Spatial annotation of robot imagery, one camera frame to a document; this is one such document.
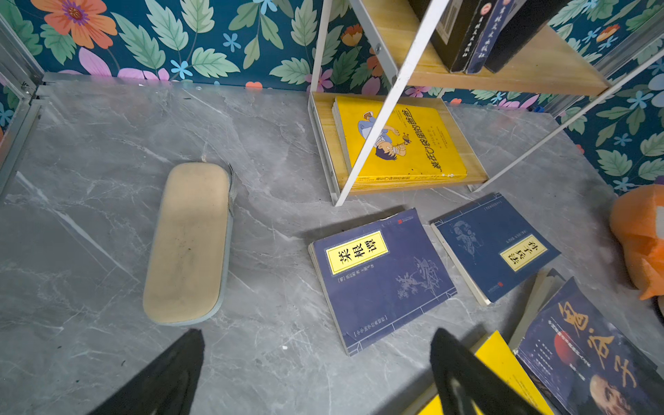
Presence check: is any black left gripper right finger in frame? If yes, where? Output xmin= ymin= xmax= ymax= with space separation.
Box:
xmin=430 ymin=328 xmax=539 ymax=415

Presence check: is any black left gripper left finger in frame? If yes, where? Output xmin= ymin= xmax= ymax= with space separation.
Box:
xmin=92 ymin=330 xmax=205 ymax=414

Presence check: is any yellow cartoon cover book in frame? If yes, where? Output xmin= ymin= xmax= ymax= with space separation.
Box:
xmin=404 ymin=329 xmax=553 ymax=414

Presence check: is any black book on shelf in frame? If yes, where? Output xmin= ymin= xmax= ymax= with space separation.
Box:
xmin=431 ymin=0 xmax=496 ymax=74

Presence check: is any orange shark plush toy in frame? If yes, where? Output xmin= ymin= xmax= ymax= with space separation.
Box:
xmin=610 ymin=183 xmax=663 ymax=300

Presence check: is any wooden white-frame bookshelf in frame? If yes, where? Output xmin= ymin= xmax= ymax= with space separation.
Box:
xmin=308 ymin=1 xmax=663 ymax=207

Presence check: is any dark blue yellow-label book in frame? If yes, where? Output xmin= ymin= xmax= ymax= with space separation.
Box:
xmin=308 ymin=209 xmax=458 ymax=356

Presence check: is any navy book small label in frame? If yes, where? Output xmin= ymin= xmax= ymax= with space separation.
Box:
xmin=431 ymin=193 xmax=560 ymax=305

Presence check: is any yellow book in shelf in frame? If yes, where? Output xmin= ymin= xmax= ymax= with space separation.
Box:
xmin=332 ymin=96 xmax=468 ymax=183

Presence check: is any black wolf cover book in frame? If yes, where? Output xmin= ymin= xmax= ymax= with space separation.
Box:
xmin=484 ymin=0 xmax=569 ymax=74

